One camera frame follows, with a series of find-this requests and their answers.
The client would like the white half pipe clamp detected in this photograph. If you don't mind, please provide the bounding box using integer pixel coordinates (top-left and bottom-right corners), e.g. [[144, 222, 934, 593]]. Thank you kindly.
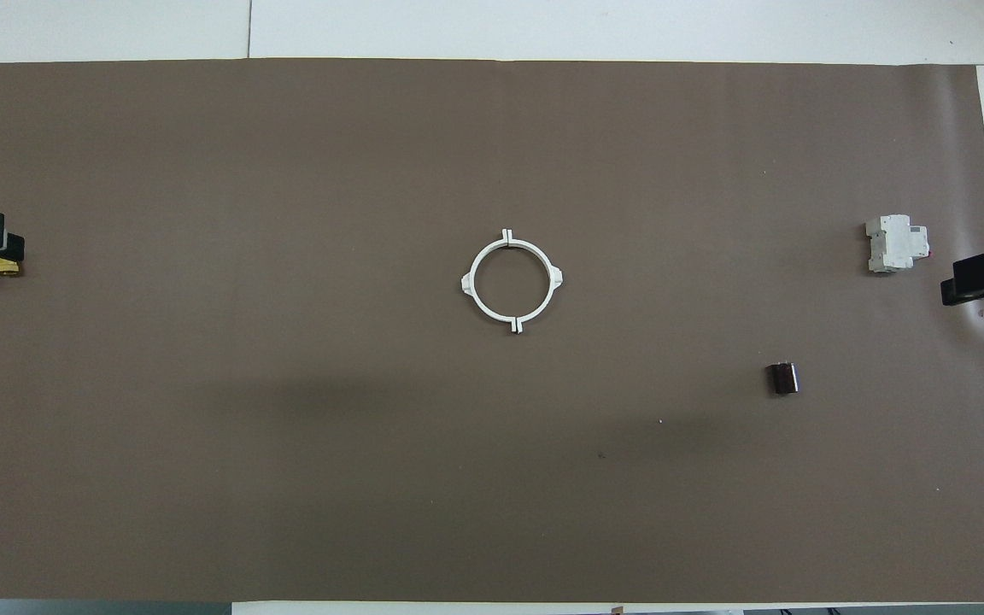
[[460, 228, 517, 333], [507, 228, 565, 335]]

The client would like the small dark brown cylinder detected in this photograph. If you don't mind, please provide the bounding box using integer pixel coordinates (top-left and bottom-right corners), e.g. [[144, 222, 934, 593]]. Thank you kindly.
[[765, 362, 801, 396]]

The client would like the white circuit breaker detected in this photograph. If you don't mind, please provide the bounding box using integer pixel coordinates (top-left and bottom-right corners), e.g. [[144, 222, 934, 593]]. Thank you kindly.
[[864, 214, 930, 275]]

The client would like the brown table mat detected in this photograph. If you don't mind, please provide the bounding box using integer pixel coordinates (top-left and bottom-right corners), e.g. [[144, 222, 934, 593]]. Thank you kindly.
[[0, 57, 984, 603]]

